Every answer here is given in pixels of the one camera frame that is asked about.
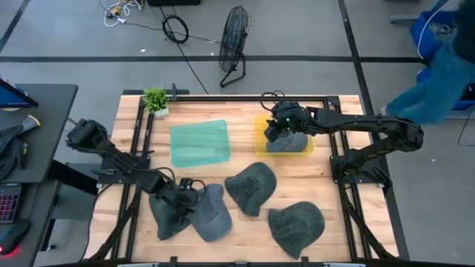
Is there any blue storage bin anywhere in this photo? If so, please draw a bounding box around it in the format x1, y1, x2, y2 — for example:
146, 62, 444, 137
409, 10, 461, 61

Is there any black bag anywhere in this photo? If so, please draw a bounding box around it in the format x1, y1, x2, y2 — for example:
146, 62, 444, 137
0, 124, 30, 182

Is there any blue-grey baseball cap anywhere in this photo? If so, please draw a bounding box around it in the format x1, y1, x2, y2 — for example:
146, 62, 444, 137
187, 183, 233, 243

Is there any dark charcoal baseball cap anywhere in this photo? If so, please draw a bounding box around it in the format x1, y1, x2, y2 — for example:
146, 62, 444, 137
148, 194, 194, 241

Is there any computer monitor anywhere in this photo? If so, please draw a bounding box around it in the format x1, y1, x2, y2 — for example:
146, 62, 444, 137
0, 77, 40, 110

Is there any dark green baseball cap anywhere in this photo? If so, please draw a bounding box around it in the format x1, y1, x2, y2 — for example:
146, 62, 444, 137
224, 162, 278, 218
267, 201, 327, 260

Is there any small potted green plant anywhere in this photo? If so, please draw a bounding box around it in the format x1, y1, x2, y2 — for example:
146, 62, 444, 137
142, 87, 170, 118

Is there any black floor fan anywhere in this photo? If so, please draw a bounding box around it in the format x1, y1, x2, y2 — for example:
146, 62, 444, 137
217, 5, 251, 89

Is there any black computer mouse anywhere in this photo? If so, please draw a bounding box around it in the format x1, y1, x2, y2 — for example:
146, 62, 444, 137
0, 219, 31, 257

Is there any black desk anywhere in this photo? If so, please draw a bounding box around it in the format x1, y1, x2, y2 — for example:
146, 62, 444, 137
0, 83, 79, 185

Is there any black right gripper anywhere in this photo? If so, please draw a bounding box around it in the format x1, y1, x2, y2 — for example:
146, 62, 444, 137
263, 102, 311, 144

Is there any grey baseball cap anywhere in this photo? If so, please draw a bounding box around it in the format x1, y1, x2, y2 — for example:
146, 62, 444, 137
266, 130, 309, 154

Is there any black aluminium table frame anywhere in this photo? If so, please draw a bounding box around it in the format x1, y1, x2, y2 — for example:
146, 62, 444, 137
85, 88, 402, 267

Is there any yellow translucent plastic bin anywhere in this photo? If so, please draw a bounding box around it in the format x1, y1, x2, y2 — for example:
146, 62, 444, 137
254, 114, 315, 158

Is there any coiled black cable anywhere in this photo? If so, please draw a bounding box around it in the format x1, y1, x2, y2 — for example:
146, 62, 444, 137
161, 13, 190, 45

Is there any white cable bundle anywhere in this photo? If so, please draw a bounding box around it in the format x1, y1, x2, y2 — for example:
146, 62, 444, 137
99, 0, 144, 28

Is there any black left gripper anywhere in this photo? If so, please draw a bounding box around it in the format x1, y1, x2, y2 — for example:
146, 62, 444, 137
159, 181, 202, 228

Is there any person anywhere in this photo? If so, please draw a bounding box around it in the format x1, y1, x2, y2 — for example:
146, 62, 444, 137
380, 0, 475, 125

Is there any long black floor cable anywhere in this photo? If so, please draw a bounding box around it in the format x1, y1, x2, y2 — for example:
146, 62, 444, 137
158, 5, 223, 96

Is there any teal translucent plastic bin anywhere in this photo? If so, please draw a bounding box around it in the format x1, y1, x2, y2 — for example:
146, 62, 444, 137
169, 119, 232, 168

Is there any black backlit keyboard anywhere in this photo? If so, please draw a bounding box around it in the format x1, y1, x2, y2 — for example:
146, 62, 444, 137
0, 184, 23, 225

